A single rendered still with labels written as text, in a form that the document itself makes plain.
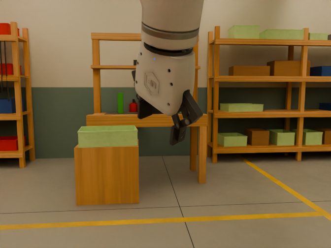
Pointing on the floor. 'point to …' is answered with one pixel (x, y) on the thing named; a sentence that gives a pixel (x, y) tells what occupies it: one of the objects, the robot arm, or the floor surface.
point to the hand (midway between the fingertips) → (160, 124)
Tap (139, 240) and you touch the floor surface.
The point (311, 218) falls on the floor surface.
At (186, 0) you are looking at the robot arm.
